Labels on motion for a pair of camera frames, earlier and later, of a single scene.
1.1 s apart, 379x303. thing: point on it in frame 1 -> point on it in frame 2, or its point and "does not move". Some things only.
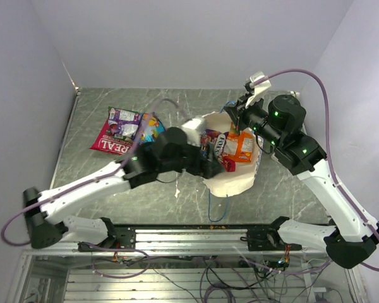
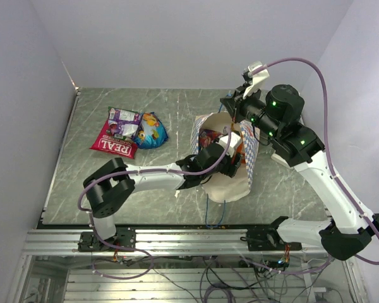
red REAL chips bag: x=107 y=142 does not move
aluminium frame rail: x=194 y=243 does not move
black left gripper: x=206 y=166 -> x=230 y=169
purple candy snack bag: x=123 y=124 does not move
